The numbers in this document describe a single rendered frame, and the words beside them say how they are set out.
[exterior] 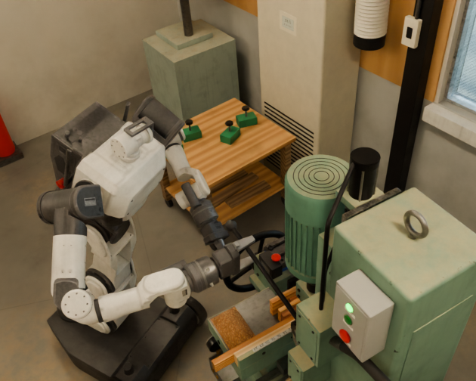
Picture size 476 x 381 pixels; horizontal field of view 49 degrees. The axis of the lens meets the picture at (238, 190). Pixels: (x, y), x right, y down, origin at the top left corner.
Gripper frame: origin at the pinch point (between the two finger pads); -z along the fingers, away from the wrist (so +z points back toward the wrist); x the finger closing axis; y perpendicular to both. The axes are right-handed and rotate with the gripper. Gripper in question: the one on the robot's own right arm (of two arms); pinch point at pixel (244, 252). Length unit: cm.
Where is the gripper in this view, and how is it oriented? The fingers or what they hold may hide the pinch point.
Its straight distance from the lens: 154.3
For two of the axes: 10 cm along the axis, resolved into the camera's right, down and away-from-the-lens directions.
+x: 0.0, 6.6, 7.5
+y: 5.0, 6.5, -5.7
